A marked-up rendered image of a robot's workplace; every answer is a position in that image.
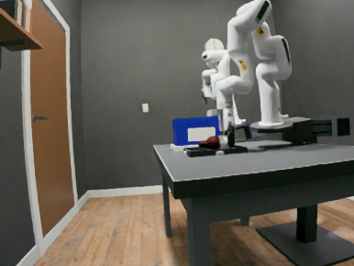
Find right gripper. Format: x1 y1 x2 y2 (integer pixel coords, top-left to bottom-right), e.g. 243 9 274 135
201 85 211 104

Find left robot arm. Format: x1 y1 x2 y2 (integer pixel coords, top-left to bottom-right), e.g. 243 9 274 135
207 0 292 127

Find blue box with white label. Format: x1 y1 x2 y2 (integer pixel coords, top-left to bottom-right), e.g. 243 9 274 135
172 116 221 146

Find dark brown bottle with white label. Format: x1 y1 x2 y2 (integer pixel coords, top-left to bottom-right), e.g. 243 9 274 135
198 135 234 150

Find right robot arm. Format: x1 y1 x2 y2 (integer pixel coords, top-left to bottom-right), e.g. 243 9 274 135
202 50 245 124

